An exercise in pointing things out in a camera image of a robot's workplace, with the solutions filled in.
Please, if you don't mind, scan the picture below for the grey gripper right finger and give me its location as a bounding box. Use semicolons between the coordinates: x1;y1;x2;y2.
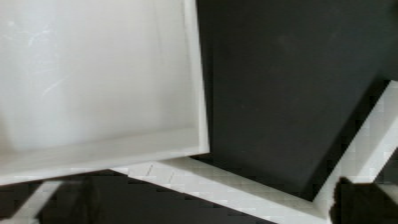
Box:
330;177;398;224

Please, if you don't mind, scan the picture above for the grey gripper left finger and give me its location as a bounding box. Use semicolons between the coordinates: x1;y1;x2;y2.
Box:
37;177;92;224

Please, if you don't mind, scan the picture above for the white drawer cabinet box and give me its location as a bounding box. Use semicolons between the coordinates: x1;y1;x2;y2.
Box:
0;0;209;186

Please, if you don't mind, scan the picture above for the white right fence rail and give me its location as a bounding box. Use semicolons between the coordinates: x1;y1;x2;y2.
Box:
312;81;398;215

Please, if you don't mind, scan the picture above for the white fence rail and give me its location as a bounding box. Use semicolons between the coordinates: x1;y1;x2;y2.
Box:
312;81;398;215
113;157;330;224

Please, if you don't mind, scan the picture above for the white front fence rail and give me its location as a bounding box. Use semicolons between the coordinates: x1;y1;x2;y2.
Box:
113;157;330;224

